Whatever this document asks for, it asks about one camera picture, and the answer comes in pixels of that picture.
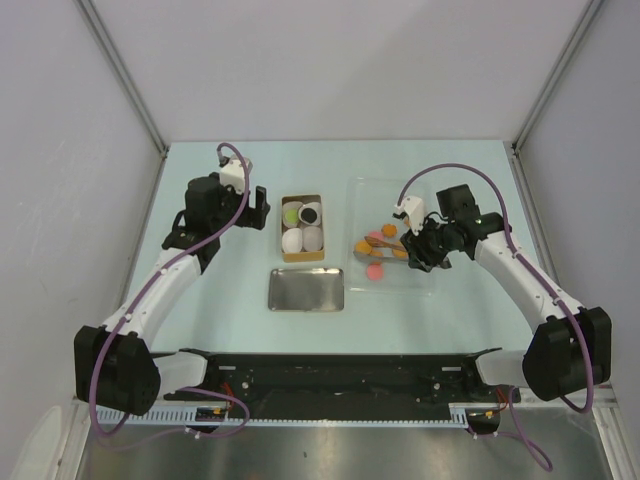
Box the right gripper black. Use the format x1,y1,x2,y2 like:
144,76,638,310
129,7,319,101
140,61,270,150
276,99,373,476
400,213,455,273

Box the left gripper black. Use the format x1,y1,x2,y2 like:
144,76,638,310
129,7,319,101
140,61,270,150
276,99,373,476
210,173,268,234

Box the green sandwich cookie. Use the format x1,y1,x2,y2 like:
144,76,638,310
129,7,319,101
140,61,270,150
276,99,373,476
283,209,299,228

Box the black sandwich cookie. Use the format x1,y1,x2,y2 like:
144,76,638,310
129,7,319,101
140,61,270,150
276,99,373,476
298,206,321,226

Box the metal tongs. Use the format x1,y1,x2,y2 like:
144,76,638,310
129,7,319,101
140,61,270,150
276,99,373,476
352,235,454,270

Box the silver tin lid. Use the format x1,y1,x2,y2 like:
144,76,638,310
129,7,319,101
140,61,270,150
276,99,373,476
267,267,345,313

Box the pink sandwich cookie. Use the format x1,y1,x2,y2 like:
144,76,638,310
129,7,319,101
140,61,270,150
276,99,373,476
366,264,385,282
368,231,385,241

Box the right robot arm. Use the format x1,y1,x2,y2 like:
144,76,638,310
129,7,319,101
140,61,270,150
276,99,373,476
394,184,612,401

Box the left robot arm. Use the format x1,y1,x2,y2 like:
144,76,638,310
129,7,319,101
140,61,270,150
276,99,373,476
74,161,270,415

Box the white paper cup far-left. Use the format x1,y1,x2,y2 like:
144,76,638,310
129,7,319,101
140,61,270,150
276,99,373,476
282,201,303,223

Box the orange flower cookie upper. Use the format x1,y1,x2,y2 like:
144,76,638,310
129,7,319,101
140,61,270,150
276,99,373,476
381,224,397,238

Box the clear plastic tray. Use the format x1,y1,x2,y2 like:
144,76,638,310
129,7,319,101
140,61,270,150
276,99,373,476
344,177,434,295

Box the white paper cup far-right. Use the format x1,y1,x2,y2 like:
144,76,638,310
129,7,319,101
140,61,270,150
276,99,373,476
300,202,322,226

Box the white paper cup near-left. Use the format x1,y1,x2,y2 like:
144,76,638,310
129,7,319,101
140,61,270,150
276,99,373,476
281,228,304,254

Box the white paper cup near-right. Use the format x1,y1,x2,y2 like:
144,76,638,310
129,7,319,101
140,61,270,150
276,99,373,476
302,226,324,252

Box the gold cookie tin box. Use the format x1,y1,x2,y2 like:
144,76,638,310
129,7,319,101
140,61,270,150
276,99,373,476
279,194,325,263

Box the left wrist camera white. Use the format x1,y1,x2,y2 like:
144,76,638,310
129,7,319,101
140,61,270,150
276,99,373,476
219,155,246,195

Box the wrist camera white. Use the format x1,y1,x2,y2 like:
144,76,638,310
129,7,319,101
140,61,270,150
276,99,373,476
219,155,246,195
393,196,427,236

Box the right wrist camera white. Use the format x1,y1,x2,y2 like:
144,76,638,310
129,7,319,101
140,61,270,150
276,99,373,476
393,196,427,236

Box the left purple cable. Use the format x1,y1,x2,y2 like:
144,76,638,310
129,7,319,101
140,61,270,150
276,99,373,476
89,142,251,454

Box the purple cable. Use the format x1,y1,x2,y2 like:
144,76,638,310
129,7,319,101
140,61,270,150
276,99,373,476
397,163,596,471
89,142,251,454

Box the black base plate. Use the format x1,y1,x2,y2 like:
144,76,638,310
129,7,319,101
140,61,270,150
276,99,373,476
166,354,510,419

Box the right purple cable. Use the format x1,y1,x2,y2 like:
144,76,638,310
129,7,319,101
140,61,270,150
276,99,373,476
397,163,596,471

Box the left corner frame post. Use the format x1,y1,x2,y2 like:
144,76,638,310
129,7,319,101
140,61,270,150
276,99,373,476
74,0,169,159

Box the corner frame post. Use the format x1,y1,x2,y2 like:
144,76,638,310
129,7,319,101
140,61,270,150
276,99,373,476
511,0,607,155
74,0,169,159

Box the aluminium frame rail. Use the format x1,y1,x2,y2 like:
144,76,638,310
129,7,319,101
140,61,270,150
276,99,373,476
519,383,617,408

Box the white slotted cable duct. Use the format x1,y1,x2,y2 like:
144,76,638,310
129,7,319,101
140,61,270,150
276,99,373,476
92,404,476,429

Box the right corner frame post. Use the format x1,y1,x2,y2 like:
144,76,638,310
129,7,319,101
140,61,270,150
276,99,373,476
511,0,607,155

